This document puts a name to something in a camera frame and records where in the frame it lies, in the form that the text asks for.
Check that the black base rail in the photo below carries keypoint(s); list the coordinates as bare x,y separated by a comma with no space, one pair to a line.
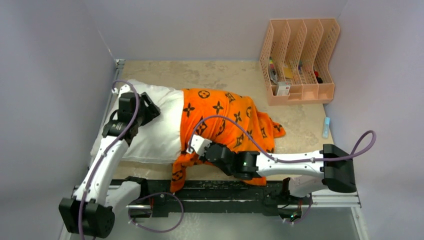
216,197

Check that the light blue small tube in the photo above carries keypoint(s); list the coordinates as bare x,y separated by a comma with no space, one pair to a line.
326,128

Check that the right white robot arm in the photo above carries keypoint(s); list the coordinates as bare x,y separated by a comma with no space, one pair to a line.
329,168

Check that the white pillow insert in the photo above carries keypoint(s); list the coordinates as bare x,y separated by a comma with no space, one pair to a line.
158,142

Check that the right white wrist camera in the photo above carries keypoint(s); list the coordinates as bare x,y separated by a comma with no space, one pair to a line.
198,145

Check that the small white red box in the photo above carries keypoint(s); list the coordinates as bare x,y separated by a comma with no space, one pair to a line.
283,88

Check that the pink mesh file organizer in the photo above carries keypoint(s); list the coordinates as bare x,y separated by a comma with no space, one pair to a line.
299,51

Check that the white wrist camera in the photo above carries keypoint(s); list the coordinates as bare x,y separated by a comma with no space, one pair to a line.
198,145
122,90

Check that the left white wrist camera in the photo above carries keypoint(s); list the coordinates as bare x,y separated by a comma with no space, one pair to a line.
122,90

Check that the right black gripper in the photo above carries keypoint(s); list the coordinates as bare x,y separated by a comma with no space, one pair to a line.
220,144

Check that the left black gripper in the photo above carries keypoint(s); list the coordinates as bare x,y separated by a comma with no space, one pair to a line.
151,111

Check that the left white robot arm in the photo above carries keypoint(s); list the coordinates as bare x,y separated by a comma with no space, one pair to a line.
91,210

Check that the aluminium frame rail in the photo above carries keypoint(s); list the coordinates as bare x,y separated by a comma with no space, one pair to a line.
302,123

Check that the orange patterned pillowcase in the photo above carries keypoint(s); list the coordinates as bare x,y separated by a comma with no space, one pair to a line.
223,117

